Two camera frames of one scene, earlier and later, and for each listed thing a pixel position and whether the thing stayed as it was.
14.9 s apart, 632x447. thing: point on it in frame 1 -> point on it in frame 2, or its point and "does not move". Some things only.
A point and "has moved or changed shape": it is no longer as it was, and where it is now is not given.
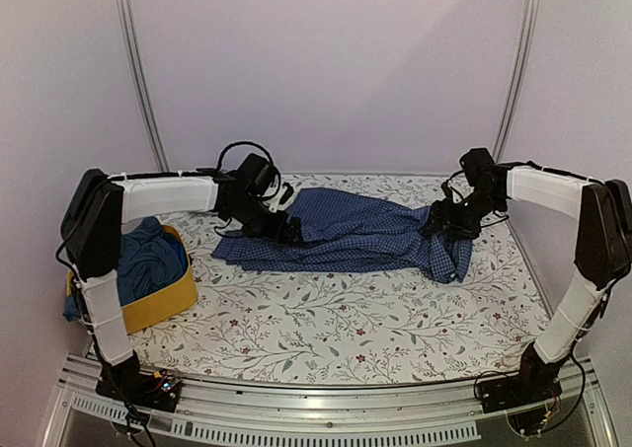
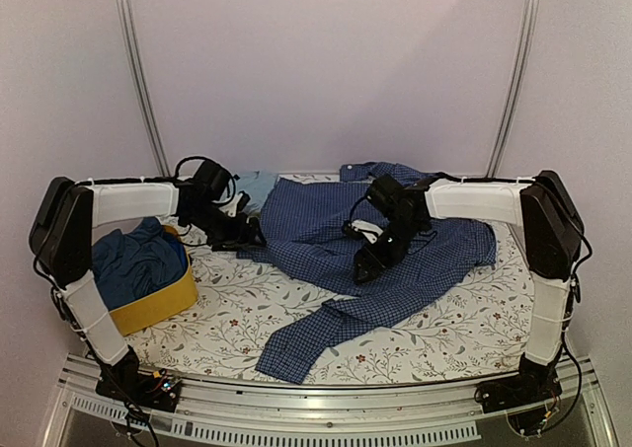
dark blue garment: [149, 258] does not move
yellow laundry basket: [160, 308] does not move
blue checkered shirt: [355, 229] has moved or changed shape
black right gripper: [437, 211] -> [362, 256]
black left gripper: [293, 227] -> [239, 238]
